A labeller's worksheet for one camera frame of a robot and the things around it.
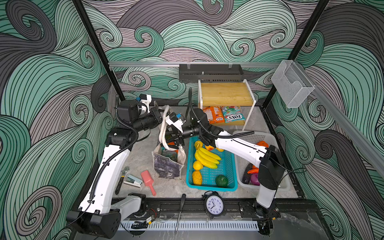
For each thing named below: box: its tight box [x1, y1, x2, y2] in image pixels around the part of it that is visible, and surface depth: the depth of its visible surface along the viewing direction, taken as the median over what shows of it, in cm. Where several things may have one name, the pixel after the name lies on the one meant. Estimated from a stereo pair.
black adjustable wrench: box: [115, 166, 130, 195], surface depth 83 cm
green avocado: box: [215, 175, 229, 188], surface depth 79 cm
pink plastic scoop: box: [141, 170, 157, 197], surface depth 83 cm
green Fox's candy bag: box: [222, 105, 246, 123], surface depth 94 cm
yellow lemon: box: [193, 160, 203, 171], surface depth 86 cm
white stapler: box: [123, 174, 143, 188], surface depth 82 cm
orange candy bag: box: [202, 106, 225, 124], surface depth 94 cm
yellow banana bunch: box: [194, 143, 222, 169], surface depth 90 cm
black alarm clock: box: [201, 190, 227, 220], surface depth 74 cm
